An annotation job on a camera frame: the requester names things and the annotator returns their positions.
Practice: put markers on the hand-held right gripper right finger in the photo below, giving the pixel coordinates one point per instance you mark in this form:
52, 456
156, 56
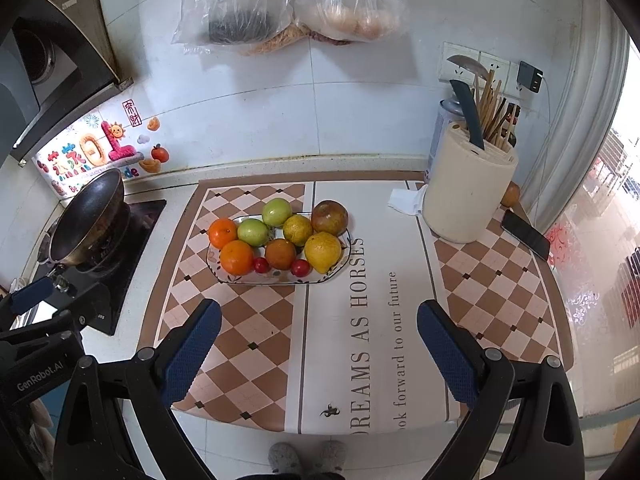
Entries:
445, 355

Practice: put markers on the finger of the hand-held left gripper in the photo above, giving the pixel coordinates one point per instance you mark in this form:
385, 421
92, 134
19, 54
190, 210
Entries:
32, 295
87, 305

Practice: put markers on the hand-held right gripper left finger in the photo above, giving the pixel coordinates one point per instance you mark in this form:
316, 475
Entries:
192, 355

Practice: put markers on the orange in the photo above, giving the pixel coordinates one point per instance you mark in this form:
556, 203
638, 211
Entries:
222, 232
236, 257

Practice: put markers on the red cherry tomato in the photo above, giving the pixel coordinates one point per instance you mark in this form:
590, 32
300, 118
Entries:
300, 267
260, 264

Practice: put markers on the floral ceramic plate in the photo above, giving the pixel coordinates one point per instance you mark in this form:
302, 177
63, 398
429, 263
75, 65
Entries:
277, 276

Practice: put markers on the orange-brown round fruit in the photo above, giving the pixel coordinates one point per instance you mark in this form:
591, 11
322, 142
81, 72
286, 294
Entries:
280, 253

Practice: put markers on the green apple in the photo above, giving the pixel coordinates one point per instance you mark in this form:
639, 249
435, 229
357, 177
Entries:
276, 211
252, 231

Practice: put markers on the bright yellow lemon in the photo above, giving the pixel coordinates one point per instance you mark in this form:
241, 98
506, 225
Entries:
322, 252

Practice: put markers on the yellow-green citrus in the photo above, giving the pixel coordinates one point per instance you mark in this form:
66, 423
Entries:
297, 229

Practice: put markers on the dark brown round fruit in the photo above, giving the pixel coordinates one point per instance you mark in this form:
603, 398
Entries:
330, 217

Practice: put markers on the black wok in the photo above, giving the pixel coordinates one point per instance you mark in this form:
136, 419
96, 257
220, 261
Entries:
90, 220

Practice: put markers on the black gas stove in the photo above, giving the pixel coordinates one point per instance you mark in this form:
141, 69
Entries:
142, 240

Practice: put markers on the brown checkered table mat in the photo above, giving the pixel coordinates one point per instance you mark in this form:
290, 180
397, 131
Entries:
330, 340

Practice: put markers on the grey fuzzy slipper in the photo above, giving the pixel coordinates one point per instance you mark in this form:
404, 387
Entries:
332, 455
286, 457

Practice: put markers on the black smartphone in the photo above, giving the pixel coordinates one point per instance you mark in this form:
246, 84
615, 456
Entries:
525, 234

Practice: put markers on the white paper tissue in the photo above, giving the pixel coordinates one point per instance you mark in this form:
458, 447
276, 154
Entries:
405, 200

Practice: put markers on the cream utensil holder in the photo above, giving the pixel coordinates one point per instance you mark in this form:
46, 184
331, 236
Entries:
465, 195

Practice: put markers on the metal spray can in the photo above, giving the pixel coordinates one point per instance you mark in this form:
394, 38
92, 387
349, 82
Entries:
440, 130

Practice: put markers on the steel range hood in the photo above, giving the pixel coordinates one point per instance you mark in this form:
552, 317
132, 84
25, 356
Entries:
60, 60

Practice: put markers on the dark sauce bottle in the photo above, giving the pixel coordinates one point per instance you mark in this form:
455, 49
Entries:
512, 125

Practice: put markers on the bundle of wooden chopsticks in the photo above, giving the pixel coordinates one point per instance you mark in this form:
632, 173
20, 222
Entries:
494, 110

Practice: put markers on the black plug charger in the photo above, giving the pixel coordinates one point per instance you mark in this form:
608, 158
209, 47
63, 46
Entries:
529, 77

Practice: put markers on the metal ladle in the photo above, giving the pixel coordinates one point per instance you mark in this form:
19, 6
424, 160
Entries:
467, 64

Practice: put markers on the yellow dried noodles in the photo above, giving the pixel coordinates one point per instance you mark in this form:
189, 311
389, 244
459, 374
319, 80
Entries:
280, 42

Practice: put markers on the clear bag with dark contents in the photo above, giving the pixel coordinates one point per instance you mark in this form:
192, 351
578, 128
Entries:
230, 5

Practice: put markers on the brown egg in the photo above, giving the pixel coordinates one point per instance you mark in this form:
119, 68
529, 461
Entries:
374, 25
340, 20

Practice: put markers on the white wall socket strip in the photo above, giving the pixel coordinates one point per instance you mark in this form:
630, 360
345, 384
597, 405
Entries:
452, 52

